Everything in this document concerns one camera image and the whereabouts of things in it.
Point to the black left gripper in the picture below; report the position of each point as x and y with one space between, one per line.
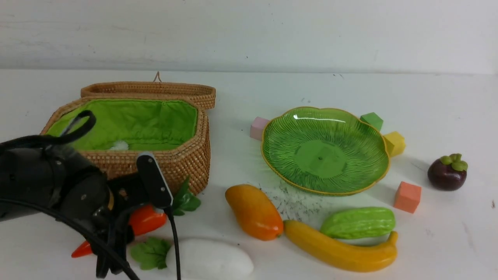
93 198

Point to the orange plastic carrot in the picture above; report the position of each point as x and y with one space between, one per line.
147 218

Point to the white plastic radish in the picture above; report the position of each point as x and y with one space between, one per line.
200 258

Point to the orange yellow plastic mango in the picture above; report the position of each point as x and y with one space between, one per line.
254 211

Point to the yellow plastic banana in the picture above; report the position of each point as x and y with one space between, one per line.
342 255

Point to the green plastic bitter gourd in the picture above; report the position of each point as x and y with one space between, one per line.
359 223

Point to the purple plastic mangosteen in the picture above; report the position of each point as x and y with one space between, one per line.
448 173

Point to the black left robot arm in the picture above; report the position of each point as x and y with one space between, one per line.
58 180

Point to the woven wicker basket green lining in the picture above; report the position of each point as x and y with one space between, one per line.
172 127

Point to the woven wicker basket lid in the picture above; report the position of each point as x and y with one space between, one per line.
202 95

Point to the pink foam cube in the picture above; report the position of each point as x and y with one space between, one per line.
257 128

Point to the green leaf-shaped glass plate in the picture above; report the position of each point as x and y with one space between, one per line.
325 151

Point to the green foam cube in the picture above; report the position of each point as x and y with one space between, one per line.
373 120

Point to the orange foam cube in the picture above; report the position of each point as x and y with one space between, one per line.
407 197

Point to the yellow foam cube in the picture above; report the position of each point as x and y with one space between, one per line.
395 143

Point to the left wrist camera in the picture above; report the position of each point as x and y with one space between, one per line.
154 183

